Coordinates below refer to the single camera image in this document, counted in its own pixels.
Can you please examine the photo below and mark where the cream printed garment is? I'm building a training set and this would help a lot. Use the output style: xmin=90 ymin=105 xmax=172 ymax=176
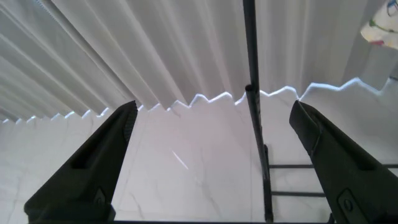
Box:
xmin=360 ymin=0 xmax=398 ymax=50

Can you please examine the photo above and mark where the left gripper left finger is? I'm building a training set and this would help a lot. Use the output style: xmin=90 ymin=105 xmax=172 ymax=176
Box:
xmin=24 ymin=100 xmax=139 ymax=223

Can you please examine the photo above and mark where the black clothes rack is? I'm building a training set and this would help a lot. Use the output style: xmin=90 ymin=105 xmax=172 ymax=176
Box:
xmin=242 ymin=0 xmax=398 ymax=223

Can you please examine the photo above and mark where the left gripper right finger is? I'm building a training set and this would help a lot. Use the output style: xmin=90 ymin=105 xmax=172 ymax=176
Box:
xmin=289 ymin=100 xmax=398 ymax=224

